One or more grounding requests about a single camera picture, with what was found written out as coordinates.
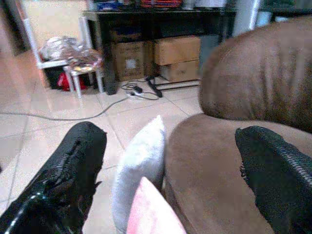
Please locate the clear plastic bag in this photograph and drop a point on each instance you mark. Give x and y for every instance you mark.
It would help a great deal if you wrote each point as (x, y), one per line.
(70, 52)

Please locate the large printed cardboard box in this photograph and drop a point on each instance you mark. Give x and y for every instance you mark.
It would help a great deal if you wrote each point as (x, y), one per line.
(128, 61)

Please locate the pink pillow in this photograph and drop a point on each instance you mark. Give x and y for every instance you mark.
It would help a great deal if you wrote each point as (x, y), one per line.
(151, 212)

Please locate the white pillow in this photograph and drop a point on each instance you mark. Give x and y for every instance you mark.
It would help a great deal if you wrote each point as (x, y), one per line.
(142, 156)

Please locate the red bag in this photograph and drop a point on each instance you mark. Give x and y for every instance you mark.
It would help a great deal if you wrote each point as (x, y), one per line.
(64, 81)

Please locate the small labelled cardboard box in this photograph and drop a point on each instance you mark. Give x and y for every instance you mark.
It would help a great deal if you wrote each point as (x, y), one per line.
(181, 70)

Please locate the white power strip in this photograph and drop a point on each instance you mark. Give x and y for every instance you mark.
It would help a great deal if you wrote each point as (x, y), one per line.
(132, 93)

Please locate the black power adapter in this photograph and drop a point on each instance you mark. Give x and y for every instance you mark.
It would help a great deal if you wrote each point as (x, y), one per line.
(138, 89)

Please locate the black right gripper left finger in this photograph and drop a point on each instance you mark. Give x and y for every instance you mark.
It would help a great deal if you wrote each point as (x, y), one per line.
(58, 175)

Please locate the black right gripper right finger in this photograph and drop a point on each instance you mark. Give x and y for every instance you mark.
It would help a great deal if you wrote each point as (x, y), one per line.
(275, 175)

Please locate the black desk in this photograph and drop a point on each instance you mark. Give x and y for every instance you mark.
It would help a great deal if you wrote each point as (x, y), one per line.
(156, 22)

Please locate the white stool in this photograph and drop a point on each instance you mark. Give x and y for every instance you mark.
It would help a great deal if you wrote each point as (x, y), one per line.
(84, 75)

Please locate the white metal rack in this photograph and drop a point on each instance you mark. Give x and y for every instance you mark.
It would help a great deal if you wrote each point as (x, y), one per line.
(39, 44)

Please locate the black metal stand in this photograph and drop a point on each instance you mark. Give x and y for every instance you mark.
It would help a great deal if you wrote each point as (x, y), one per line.
(158, 85)

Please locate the brown sofa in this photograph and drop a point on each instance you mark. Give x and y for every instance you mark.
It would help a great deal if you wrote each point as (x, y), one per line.
(234, 122)

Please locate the plain brown cardboard box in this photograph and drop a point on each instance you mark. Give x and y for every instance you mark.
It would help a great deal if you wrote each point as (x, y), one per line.
(177, 50)

